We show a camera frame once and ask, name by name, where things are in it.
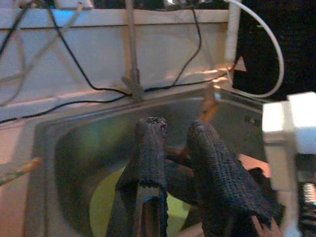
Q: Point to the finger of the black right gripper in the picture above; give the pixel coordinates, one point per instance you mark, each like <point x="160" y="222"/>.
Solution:
<point x="179" y="181"/>

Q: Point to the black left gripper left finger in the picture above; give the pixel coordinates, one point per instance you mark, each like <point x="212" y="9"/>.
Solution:
<point x="150" y="160"/>

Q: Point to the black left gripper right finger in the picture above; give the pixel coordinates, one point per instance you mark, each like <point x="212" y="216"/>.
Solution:
<point x="214" y="172"/>

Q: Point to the wooden chopstick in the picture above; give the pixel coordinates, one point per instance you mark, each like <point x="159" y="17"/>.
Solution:
<point x="19" y="170"/>
<point x="208" y="106"/>

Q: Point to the green plate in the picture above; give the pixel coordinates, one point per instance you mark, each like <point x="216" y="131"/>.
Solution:
<point x="106" y="197"/>

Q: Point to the stainless steel sink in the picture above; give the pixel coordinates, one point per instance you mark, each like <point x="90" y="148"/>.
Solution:
<point x="98" y="128"/>

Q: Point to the metal faucet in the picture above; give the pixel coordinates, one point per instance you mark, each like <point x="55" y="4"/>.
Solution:
<point x="132" y="49"/>

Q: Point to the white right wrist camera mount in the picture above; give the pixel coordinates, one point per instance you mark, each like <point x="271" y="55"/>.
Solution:
<point x="279" y="128"/>

